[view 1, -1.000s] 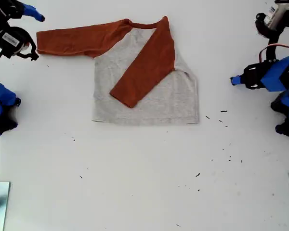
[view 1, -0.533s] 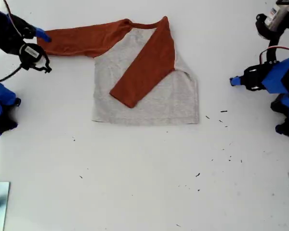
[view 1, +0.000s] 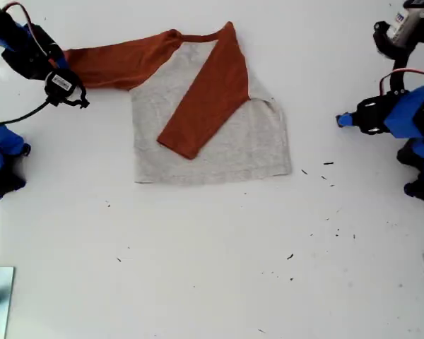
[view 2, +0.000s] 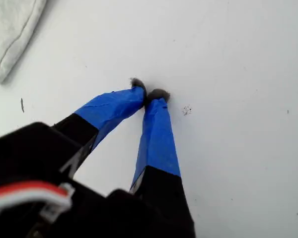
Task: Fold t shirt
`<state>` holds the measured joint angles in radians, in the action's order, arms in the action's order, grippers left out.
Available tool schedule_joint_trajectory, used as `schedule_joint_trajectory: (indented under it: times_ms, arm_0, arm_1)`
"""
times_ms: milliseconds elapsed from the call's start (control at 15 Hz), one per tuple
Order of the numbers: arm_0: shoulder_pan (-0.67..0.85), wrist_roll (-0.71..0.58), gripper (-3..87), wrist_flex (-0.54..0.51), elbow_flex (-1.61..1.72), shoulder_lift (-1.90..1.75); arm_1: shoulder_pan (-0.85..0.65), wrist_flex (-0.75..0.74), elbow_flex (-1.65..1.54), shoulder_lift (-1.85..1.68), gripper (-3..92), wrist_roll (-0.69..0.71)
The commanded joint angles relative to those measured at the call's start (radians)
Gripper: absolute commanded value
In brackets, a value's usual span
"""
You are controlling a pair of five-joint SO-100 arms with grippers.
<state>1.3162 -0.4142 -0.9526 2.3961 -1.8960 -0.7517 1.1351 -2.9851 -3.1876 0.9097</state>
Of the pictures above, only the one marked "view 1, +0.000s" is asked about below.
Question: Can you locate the black camera stalk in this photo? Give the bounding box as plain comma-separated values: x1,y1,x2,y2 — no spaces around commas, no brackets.
390,69,411,95

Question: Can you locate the red white servo wire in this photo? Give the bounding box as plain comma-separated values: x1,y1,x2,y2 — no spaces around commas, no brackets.
378,68,424,104
2,1,49,58

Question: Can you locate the black camera cable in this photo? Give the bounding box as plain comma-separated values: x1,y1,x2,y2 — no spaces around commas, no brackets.
0,100,54,125

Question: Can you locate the grey shirt with rust sleeves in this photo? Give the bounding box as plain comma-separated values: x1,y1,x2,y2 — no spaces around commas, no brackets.
61,20,293,185

